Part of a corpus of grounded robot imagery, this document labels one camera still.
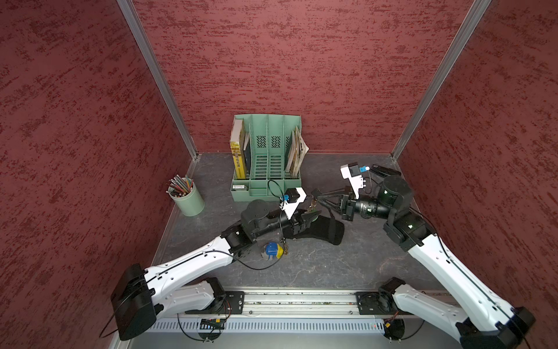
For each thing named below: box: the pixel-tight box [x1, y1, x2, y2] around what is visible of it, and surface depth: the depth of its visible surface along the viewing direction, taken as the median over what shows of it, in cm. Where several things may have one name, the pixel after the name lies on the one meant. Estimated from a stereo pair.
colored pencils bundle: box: [165, 173, 194, 198], surface depth 91 cm
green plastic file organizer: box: [230, 113, 302, 203], surface depth 108 cm
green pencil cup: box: [167, 177, 205, 217], surface depth 91 cm
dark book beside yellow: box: [242, 131, 252, 179], surface depth 105 cm
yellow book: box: [229, 118, 246, 180], surface depth 97 cm
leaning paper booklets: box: [285, 125, 310, 179], surface depth 101 cm
